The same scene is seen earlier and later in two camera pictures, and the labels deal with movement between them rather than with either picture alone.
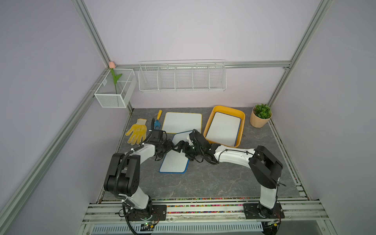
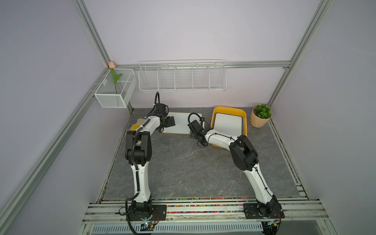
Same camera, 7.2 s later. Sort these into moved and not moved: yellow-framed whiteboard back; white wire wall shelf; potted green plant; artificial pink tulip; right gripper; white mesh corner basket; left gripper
Moved: right gripper; left gripper
Not moved: artificial pink tulip; potted green plant; yellow-framed whiteboard back; white wire wall shelf; white mesh corner basket
